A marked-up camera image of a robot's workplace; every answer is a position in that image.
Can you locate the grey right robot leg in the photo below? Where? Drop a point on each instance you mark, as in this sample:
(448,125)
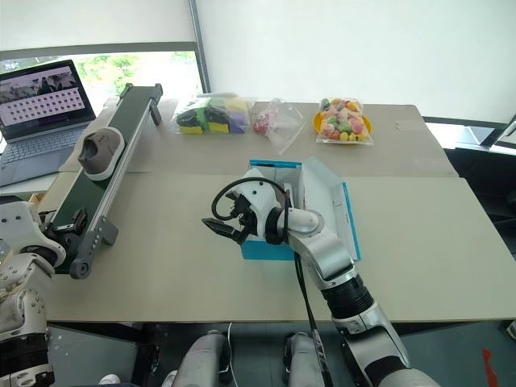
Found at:
(302,360)

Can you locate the grey window frame post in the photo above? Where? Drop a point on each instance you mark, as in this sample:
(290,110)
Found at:
(200,48)

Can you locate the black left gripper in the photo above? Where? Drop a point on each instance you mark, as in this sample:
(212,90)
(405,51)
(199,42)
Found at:
(60,240)

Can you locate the silver laptop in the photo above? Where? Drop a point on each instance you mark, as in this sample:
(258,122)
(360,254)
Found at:
(36,121)

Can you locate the dark side desk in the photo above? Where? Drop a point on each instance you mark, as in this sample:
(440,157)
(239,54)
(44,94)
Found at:
(479,181)

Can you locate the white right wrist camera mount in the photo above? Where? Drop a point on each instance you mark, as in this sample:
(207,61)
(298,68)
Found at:
(258,193)

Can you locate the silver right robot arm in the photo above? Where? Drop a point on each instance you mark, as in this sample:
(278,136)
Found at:
(322,250)

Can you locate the grey left robot leg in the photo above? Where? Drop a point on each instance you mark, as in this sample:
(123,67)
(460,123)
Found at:
(201,359)

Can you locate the plastic bag with red items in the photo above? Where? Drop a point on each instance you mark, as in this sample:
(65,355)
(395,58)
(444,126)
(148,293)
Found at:
(278,123)

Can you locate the bag of colourful candies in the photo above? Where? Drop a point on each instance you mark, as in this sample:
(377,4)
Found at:
(342,121)

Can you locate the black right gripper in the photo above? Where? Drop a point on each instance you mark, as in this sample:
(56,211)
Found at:
(244,213)

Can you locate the green conveyor belt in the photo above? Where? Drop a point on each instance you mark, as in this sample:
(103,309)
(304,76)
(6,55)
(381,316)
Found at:
(117,133)

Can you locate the blue and white shoebox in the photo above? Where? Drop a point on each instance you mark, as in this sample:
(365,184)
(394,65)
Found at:
(318,189)

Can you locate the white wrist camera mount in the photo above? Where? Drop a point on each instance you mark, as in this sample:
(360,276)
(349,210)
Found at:
(258,193)
(20,227)

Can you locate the plastic bag of sponges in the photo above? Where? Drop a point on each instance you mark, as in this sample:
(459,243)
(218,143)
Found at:
(213,117)

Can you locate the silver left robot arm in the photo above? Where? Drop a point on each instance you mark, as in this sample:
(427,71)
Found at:
(20,306)

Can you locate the grey robot leg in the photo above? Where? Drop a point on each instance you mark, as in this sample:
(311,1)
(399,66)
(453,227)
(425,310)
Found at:
(302,360)
(201,359)

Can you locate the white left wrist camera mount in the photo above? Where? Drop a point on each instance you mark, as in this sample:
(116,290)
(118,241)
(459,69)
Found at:
(20,227)

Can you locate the grey shoe with white sole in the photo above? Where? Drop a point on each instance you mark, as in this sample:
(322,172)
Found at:
(101,151)

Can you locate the red object on floor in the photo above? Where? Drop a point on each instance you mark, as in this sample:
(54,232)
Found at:
(491,369)

